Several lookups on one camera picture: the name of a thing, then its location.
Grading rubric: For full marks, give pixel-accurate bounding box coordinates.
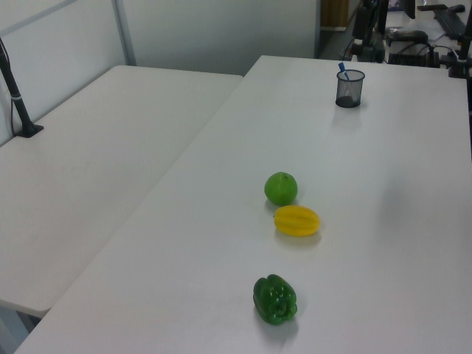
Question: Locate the white side table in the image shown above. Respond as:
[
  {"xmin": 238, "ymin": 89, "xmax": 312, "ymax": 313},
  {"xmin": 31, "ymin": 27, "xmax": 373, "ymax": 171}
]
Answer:
[{"xmin": 0, "ymin": 65, "xmax": 245, "ymax": 319}]

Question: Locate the brown wooden panel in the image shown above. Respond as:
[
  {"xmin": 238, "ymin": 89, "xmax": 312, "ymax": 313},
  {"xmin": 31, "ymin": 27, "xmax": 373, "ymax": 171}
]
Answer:
[{"xmin": 319, "ymin": 0, "xmax": 350, "ymax": 28}]

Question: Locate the green bell pepper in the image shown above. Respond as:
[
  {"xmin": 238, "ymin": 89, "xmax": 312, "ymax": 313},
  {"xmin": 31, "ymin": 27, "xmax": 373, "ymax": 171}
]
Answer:
[{"xmin": 252, "ymin": 274, "xmax": 298, "ymax": 326}]

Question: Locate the black mesh pen cup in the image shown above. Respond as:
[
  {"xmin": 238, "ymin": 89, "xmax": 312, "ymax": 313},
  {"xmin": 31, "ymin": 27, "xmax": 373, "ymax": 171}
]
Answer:
[{"xmin": 335, "ymin": 69, "xmax": 367, "ymax": 109}]

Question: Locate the black monitor stand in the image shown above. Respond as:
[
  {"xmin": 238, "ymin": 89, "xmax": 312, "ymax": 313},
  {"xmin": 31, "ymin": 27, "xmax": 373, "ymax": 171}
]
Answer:
[{"xmin": 352, "ymin": 0, "xmax": 390, "ymax": 63}]

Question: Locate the green apple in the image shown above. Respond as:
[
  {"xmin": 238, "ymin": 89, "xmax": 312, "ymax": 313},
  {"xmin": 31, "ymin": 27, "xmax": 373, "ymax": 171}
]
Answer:
[{"xmin": 263, "ymin": 171, "xmax": 299, "ymax": 207}]

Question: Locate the yellow starfruit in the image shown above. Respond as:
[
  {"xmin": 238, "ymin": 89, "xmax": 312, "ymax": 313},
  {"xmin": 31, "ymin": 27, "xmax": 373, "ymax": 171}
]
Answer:
[{"xmin": 273, "ymin": 205, "xmax": 322, "ymax": 237}]

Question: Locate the black camera pole with base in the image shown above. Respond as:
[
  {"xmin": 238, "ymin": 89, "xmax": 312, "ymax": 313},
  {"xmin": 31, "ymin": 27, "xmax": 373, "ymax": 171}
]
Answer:
[{"xmin": 0, "ymin": 36, "xmax": 45, "ymax": 139}]

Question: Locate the black keyboard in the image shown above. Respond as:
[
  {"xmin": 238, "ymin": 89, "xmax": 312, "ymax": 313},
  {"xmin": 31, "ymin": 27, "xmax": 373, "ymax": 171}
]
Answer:
[{"xmin": 432, "ymin": 7, "xmax": 470, "ymax": 38}]

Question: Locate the black clamp stand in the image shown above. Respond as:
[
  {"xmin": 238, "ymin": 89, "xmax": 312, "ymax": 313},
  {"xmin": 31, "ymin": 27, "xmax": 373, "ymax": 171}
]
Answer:
[{"xmin": 447, "ymin": 33, "xmax": 472, "ymax": 79}]

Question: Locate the grey partition frame post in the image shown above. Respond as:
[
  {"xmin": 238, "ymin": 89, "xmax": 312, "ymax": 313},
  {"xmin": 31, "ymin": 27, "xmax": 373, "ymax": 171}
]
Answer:
[{"xmin": 113, "ymin": 0, "xmax": 138, "ymax": 68}]

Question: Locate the black handheld device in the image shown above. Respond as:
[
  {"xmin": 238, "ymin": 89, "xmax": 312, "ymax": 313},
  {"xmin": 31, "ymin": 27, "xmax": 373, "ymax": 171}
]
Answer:
[{"xmin": 384, "ymin": 29, "xmax": 429, "ymax": 47}]

